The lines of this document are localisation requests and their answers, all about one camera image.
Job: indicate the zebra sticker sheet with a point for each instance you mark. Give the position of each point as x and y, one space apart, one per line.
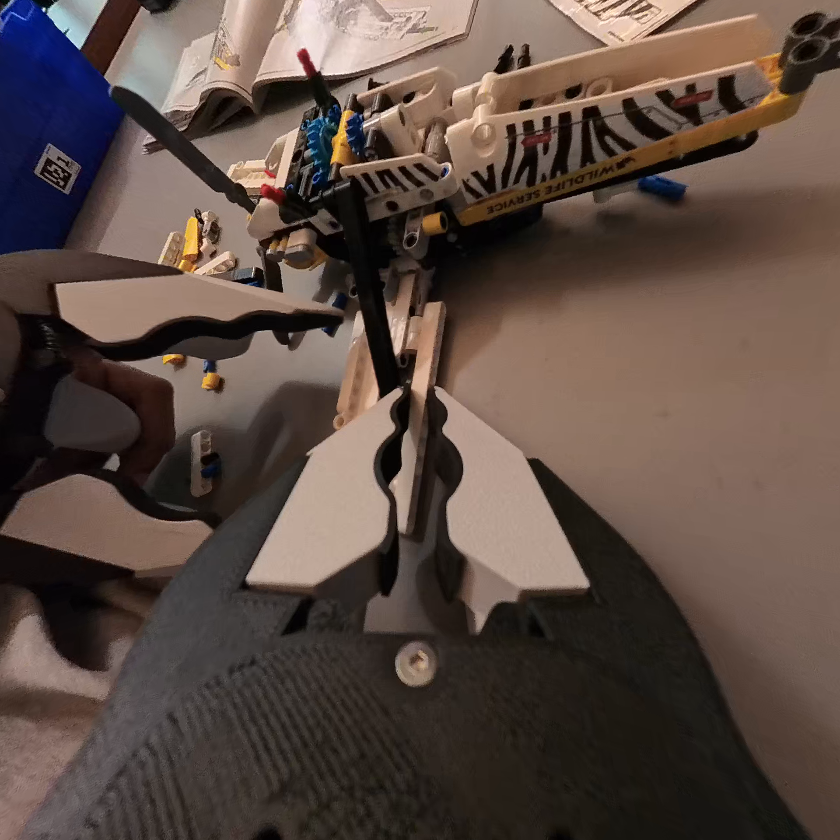
623 16

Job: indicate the blue lego pin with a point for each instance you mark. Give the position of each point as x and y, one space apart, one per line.
663 187

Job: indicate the open instruction booklet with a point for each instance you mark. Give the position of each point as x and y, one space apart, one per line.
328 39

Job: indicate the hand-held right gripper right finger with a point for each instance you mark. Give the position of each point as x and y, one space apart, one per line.
512 525

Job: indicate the zebra striped lego helicopter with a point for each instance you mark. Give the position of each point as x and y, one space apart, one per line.
590 131

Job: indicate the long white lego beam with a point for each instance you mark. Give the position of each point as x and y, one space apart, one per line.
415 472

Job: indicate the white beam with blue pins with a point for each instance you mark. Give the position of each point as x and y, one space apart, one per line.
200 459

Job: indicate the person's left hand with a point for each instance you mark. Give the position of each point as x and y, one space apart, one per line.
154 420

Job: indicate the pile of lego pieces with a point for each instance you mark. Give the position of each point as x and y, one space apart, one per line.
190 239

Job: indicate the blue plastic bin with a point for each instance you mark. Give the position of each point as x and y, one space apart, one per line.
39 98

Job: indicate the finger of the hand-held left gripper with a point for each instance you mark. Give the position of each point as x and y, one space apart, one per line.
85 518
164 305

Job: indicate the small yellow lego piece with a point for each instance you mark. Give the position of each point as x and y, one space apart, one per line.
211 380

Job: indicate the white lego skid assembly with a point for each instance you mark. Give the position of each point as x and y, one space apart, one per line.
361 380

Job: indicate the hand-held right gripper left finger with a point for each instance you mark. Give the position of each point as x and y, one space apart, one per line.
328 518

